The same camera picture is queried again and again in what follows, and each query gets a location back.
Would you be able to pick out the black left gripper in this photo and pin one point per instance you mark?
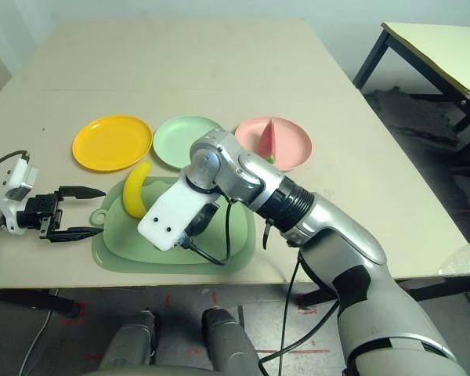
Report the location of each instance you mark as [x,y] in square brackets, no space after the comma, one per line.
[39,213]

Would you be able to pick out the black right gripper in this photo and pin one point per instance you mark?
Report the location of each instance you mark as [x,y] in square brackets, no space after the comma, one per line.
[200,221]

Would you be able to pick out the yellow toy banana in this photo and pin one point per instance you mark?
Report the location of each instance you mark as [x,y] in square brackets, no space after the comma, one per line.
[133,192]

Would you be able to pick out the red watermelon slice toy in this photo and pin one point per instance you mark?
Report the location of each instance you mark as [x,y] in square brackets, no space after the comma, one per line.
[267,143]

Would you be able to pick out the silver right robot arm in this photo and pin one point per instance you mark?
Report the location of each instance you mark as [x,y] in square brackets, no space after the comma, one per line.
[337,235]

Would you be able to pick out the yellow plastic plate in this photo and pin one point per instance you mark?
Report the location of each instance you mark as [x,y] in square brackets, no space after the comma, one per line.
[109,143]

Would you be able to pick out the mint green plastic plate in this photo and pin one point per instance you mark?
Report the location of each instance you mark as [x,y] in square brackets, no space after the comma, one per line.
[172,141]

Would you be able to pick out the pink plastic plate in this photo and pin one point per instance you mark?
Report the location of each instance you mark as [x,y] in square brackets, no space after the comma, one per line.
[293,145]

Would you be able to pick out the grey robot right leg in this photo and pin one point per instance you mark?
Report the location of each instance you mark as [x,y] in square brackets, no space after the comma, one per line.
[231,344]

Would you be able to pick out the grey robot leg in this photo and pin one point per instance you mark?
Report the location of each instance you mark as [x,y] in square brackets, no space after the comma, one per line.
[131,340]
[231,344]

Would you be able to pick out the grey robot left leg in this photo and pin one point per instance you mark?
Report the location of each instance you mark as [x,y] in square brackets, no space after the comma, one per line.
[131,340]

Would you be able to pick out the grey robot torso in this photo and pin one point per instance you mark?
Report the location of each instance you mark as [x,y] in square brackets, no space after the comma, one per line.
[149,370]

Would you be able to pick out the clear plastic bag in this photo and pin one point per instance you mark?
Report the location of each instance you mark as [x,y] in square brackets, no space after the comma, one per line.
[464,262]

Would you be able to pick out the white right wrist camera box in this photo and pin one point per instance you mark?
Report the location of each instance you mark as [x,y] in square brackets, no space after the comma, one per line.
[168,215]

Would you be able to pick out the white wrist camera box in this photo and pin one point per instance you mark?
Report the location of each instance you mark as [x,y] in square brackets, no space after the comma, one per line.
[168,215]
[19,184]

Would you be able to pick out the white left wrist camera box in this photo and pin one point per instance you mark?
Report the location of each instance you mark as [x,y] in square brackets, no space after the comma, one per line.
[19,184]

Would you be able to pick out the beige side table black frame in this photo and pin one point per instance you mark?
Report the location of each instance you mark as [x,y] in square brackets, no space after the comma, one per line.
[427,47]

